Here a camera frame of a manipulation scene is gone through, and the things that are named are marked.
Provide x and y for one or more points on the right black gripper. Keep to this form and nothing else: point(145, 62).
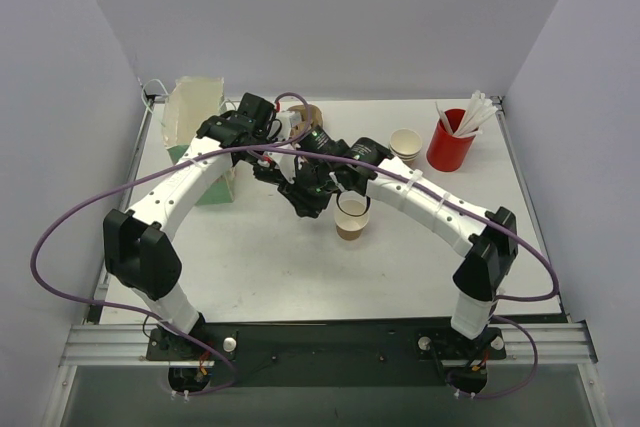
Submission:
point(307, 195)

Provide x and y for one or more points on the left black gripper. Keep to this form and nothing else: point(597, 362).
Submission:
point(253, 123)

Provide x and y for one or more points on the brown paper coffee cup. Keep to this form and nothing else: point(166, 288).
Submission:
point(352, 219)

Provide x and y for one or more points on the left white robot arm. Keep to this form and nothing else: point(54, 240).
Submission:
point(138, 242)

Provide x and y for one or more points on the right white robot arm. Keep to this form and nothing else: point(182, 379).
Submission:
point(482, 238)

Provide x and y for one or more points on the black coffee lid stack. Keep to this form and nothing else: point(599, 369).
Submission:
point(369, 151)

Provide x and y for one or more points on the green paper takeout bag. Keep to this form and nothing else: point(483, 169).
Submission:
point(192, 101)

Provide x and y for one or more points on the brown cardboard cup carrier stack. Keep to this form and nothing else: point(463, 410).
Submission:
point(313, 118)

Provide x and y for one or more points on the brown paper cup stack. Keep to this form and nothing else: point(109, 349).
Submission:
point(406, 144)

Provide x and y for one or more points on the red straw holder cup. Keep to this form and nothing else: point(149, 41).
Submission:
point(446, 152)

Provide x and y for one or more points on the white wrapped straws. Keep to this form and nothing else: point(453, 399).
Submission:
point(479, 110)

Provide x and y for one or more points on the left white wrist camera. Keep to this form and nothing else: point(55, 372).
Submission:
point(288, 122)

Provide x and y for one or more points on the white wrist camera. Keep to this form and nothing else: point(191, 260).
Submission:
point(288, 122)
point(286, 163)

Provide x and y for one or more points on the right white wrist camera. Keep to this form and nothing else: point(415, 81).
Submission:
point(286, 163)

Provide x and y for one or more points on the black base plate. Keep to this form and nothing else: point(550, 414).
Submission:
point(323, 370)

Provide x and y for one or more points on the aluminium front rail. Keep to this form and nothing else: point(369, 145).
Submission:
point(417, 339)

